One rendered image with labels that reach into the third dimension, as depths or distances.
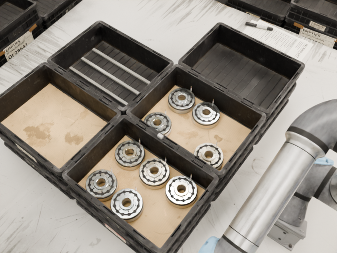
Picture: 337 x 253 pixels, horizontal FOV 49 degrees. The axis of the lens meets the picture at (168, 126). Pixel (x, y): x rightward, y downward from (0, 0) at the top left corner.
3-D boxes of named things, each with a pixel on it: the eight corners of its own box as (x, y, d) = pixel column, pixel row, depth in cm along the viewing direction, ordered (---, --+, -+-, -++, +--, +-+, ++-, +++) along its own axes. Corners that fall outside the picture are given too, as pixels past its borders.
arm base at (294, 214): (297, 215, 130) (312, 192, 128) (305, 233, 115) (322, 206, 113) (258, 194, 131) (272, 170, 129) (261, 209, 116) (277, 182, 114)
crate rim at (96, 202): (219, 180, 116) (220, 177, 114) (161, 258, 103) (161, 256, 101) (124, 116, 130) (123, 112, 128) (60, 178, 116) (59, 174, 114)
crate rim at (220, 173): (267, 118, 130) (268, 114, 128) (220, 180, 116) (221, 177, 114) (175, 66, 143) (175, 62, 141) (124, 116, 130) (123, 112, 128)
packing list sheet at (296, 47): (315, 42, 180) (315, 41, 180) (297, 72, 170) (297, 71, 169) (253, 17, 190) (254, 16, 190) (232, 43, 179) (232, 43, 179)
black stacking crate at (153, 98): (260, 133, 138) (267, 116, 128) (216, 192, 124) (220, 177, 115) (175, 83, 151) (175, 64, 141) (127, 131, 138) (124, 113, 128)
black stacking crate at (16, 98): (126, 131, 138) (123, 113, 128) (67, 190, 124) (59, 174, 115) (52, 81, 151) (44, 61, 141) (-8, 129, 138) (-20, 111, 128)
